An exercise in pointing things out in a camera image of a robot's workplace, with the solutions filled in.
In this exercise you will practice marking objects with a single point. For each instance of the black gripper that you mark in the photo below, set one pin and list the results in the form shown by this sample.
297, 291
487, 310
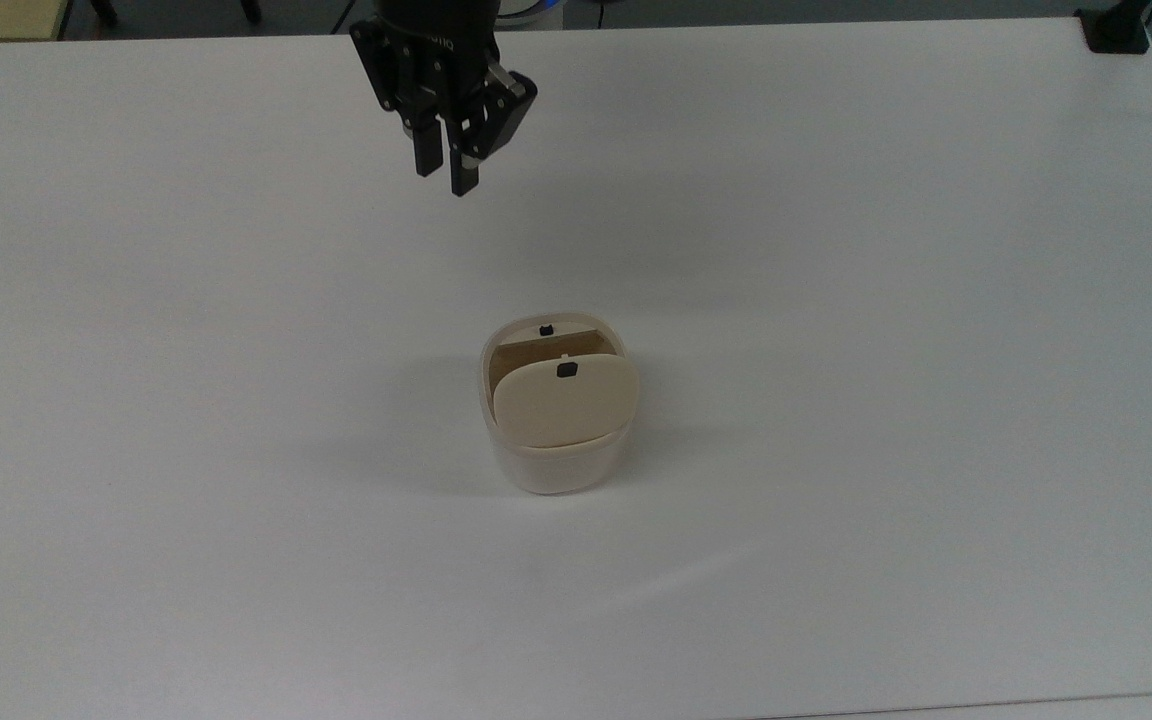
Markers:
441, 60

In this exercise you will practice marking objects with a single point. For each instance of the cream plastic desktop trash bin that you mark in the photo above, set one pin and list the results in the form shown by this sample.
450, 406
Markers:
561, 440

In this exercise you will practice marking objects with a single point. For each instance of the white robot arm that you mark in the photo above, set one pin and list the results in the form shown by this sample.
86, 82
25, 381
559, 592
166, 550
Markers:
531, 12

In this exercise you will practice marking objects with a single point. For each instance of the black table clamp mount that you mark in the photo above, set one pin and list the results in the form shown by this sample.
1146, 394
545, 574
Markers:
1116, 30

